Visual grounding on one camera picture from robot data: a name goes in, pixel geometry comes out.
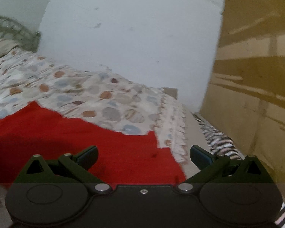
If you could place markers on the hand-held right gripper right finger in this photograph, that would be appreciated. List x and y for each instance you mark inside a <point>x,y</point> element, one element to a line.
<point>199,157</point>

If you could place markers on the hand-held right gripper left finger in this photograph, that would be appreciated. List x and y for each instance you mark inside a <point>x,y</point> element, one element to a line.
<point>89,157</point>

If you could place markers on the red long-sleeve shirt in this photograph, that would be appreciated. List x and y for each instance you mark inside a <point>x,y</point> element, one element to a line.
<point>61,135</point>

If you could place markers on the striped bed sheet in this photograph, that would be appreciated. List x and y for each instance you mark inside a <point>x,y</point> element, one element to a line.
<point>216,137</point>

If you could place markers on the spotted duvet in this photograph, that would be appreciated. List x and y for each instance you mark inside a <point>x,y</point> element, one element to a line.
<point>85,90</point>

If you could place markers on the brown board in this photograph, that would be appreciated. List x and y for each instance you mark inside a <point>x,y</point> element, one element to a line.
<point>169,92</point>

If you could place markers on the spotted pillow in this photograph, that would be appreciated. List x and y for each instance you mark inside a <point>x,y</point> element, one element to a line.
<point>2,49</point>

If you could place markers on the metal bed headboard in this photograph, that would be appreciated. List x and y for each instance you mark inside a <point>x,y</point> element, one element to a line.
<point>14,28</point>

